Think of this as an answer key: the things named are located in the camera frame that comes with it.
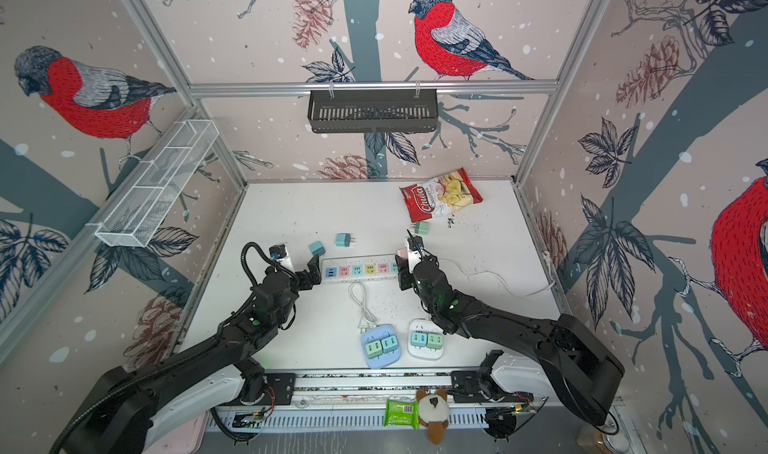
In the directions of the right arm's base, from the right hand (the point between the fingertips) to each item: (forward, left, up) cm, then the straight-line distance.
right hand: (400, 258), depth 83 cm
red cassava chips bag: (+33, -13, -9) cm, 37 cm away
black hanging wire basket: (+52, +18, +15) cm, 57 cm away
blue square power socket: (-23, +4, -11) cm, 26 cm away
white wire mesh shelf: (-4, +65, +20) cm, 68 cm away
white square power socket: (-14, -8, -12) cm, 20 cm away
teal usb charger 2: (-20, -5, -7) cm, 21 cm away
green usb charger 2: (+20, -6, -11) cm, 23 cm away
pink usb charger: (-1, -1, +3) cm, 3 cm away
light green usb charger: (-20, -10, -7) cm, 23 cm away
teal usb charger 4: (+13, +20, -10) cm, 26 cm away
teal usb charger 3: (+9, +29, -10) cm, 32 cm away
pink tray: (-42, +46, -9) cm, 63 cm away
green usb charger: (-22, +6, -7) cm, 24 cm away
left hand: (-2, +27, +2) cm, 28 cm away
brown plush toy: (-34, -9, -11) cm, 37 cm away
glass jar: (-38, -43, -5) cm, 58 cm away
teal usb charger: (-21, +2, -7) cm, 22 cm away
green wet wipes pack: (-35, -1, -13) cm, 37 cm away
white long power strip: (+2, +13, -10) cm, 17 cm away
